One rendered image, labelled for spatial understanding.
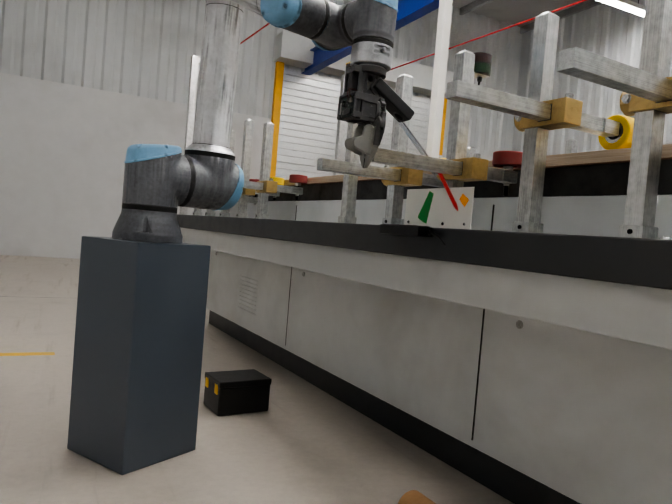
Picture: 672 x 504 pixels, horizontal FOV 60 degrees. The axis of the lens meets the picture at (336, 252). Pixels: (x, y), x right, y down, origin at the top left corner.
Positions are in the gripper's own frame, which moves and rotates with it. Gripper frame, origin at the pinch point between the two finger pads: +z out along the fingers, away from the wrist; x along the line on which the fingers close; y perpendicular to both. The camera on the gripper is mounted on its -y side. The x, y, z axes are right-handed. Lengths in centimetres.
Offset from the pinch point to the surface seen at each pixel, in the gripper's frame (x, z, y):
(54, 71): -786, -168, 36
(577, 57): 51, -12, -2
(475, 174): 4.8, -1.2, -26.7
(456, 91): 26.4, -11.5, -0.8
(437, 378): -27, 56, -49
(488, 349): -7, 43, -49
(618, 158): 27, -7, -46
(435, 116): -136, -52, -120
